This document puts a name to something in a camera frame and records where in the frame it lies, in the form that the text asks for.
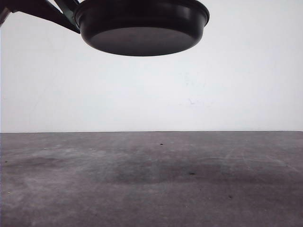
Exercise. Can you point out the black frying pan green handle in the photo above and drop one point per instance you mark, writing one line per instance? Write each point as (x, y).
(141, 27)

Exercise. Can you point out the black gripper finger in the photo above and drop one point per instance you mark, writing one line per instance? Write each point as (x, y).
(42, 9)
(67, 7)

